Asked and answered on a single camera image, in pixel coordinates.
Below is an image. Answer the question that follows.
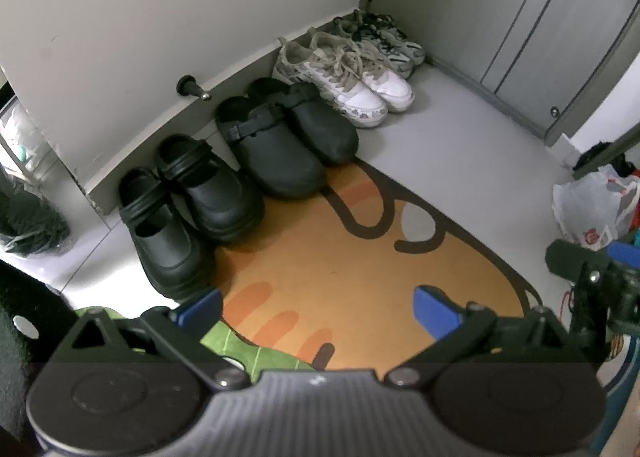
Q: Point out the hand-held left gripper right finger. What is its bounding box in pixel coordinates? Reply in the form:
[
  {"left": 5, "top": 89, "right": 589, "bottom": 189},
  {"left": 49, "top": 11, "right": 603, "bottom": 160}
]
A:
[{"left": 384, "top": 285, "right": 583, "bottom": 390}]

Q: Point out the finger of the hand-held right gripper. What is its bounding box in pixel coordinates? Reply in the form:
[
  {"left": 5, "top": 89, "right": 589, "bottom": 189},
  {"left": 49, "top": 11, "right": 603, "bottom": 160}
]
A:
[
  {"left": 608, "top": 241, "right": 640, "bottom": 271},
  {"left": 545, "top": 238, "right": 609, "bottom": 284}
]

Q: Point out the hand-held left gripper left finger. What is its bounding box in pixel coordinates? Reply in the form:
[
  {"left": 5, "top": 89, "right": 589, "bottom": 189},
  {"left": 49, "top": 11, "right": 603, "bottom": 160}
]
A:
[{"left": 62, "top": 287, "right": 250, "bottom": 392}]

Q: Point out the black rubber clog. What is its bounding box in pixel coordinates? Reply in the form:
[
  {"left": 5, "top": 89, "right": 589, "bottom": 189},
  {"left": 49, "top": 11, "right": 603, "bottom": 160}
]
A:
[
  {"left": 118, "top": 167, "right": 211, "bottom": 302},
  {"left": 155, "top": 134, "right": 266, "bottom": 244}
]

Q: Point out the dark green felt clog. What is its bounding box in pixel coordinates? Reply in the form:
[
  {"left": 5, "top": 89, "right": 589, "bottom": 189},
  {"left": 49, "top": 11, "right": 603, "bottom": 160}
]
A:
[
  {"left": 248, "top": 77, "right": 360, "bottom": 166},
  {"left": 215, "top": 96, "right": 328, "bottom": 198}
]

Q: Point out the white patterned sneaker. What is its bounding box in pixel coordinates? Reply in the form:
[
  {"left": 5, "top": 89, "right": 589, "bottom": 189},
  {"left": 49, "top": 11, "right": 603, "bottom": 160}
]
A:
[
  {"left": 305, "top": 26, "right": 416, "bottom": 114},
  {"left": 272, "top": 40, "right": 389, "bottom": 129}
]

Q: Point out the grey blue chunky sneaker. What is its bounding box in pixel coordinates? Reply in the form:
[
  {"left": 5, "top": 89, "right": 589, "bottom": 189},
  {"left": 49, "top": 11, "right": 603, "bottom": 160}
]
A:
[
  {"left": 350, "top": 8, "right": 427, "bottom": 67},
  {"left": 332, "top": 14, "right": 416, "bottom": 79}
]

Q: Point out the white plastic bag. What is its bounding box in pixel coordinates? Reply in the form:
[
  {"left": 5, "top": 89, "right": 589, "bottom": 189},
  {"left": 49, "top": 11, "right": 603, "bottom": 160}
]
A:
[{"left": 552, "top": 164, "right": 640, "bottom": 250}]

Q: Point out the teal printed cloth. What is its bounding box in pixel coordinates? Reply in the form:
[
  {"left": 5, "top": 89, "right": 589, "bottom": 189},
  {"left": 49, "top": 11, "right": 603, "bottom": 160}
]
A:
[{"left": 595, "top": 327, "right": 640, "bottom": 457}]

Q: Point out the green patterned mat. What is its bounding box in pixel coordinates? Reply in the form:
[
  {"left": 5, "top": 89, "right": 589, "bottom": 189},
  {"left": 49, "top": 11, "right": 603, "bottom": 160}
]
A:
[{"left": 75, "top": 306, "right": 321, "bottom": 383}]

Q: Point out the orange cat-shaped floor mat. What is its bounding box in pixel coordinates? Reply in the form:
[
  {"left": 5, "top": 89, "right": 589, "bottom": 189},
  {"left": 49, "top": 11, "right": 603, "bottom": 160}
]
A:
[{"left": 212, "top": 157, "right": 543, "bottom": 378}]

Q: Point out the dark cloth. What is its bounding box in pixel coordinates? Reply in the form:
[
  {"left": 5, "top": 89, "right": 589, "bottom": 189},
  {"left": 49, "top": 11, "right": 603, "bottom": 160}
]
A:
[{"left": 572, "top": 140, "right": 631, "bottom": 178}]

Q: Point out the black fabric item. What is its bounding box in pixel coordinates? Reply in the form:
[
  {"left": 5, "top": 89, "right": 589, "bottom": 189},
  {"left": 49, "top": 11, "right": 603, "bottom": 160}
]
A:
[{"left": 0, "top": 257, "right": 81, "bottom": 443}]

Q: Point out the dark mesh bundle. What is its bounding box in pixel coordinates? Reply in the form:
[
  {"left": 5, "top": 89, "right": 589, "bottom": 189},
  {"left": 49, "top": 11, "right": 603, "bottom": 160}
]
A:
[{"left": 0, "top": 172, "right": 71, "bottom": 258}]

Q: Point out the black door stopper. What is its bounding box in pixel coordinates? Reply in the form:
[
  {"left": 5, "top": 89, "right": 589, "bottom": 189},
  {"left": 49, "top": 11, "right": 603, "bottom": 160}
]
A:
[{"left": 176, "top": 76, "right": 212, "bottom": 100}]

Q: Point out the clear plastic storage box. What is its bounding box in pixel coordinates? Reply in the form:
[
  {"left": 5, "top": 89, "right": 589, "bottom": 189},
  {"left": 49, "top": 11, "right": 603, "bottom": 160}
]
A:
[{"left": 0, "top": 82, "right": 56, "bottom": 188}]

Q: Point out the grey door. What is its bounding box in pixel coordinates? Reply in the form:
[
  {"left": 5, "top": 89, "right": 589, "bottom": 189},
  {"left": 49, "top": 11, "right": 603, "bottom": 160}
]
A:
[{"left": 360, "top": 0, "right": 640, "bottom": 148}]

